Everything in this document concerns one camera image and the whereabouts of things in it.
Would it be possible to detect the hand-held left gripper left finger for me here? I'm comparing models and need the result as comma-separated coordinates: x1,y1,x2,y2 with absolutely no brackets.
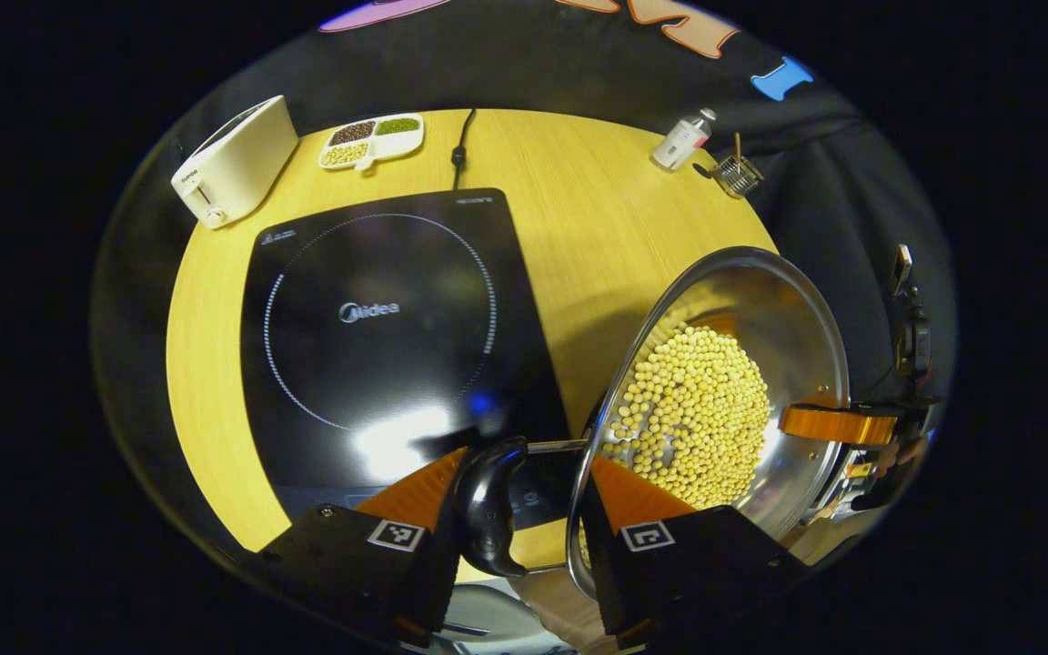
256,446,470,649

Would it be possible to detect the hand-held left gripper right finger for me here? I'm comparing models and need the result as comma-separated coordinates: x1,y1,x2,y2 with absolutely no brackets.
579,455,811,651

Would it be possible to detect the pile of yellow soybeans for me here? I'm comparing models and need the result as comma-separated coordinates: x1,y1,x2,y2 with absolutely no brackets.
601,325,772,510

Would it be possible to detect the steel pot with black handles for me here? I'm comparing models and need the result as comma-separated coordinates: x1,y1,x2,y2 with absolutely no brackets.
453,246,852,603

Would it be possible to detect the black induction cooktop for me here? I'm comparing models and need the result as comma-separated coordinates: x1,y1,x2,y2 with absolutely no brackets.
240,188,572,530

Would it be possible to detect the black clamp stand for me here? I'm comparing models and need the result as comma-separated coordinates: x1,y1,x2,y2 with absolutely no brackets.
888,244,934,397

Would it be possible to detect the white rounded object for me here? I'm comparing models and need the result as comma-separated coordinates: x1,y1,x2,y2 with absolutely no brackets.
442,582,543,651

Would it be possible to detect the clear glass container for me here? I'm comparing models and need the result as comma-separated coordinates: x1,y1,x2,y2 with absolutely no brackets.
713,155,764,199

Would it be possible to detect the clear plastic bottle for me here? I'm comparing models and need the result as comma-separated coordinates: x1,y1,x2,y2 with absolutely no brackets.
651,108,718,172

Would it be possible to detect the white toaster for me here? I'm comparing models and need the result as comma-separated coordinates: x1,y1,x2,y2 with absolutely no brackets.
170,95,299,229

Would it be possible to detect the white divided bean dish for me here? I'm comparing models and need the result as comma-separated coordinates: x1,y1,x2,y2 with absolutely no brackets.
318,113,425,173

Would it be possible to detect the black power cable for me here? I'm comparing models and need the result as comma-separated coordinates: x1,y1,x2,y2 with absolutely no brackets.
451,109,478,192

